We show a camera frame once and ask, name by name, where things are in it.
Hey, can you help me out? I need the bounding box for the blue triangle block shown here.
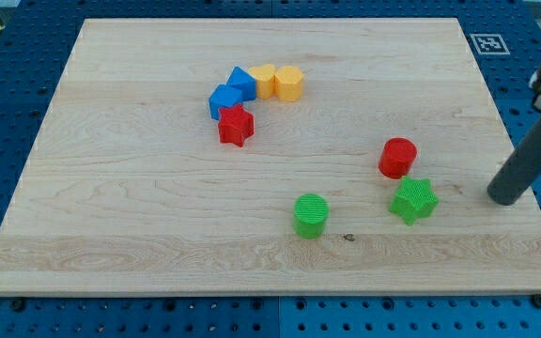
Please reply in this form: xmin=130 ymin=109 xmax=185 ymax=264
xmin=226 ymin=67 xmax=256 ymax=101

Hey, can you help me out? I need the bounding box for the red star block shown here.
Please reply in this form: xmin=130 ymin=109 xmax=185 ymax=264
xmin=218 ymin=103 xmax=255 ymax=147

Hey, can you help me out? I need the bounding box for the red cylinder block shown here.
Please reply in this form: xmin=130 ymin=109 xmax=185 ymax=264
xmin=378 ymin=137 xmax=417 ymax=179

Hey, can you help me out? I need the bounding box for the green cylinder block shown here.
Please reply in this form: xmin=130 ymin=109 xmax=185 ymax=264
xmin=292 ymin=193 xmax=330 ymax=239

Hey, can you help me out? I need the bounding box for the white fiducial marker tag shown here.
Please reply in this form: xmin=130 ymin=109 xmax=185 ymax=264
xmin=470 ymin=33 xmax=510 ymax=55

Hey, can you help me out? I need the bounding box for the blue cube block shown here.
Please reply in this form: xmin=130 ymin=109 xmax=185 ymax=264
xmin=209 ymin=84 xmax=243 ymax=120

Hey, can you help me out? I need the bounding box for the yellow heart block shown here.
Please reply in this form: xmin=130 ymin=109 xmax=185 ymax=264
xmin=247 ymin=64 xmax=276 ymax=100

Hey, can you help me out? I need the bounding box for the green star block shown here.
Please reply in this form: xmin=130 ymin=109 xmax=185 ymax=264
xmin=388 ymin=176 xmax=440 ymax=226

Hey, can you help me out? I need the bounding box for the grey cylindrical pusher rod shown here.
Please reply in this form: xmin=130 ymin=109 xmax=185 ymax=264
xmin=487 ymin=117 xmax=541 ymax=206

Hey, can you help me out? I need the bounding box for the wooden board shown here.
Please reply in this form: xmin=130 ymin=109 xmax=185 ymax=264
xmin=0 ymin=18 xmax=541 ymax=297

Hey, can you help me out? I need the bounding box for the yellow hexagon block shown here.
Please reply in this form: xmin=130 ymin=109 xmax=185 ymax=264
xmin=274 ymin=66 xmax=304 ymax=102

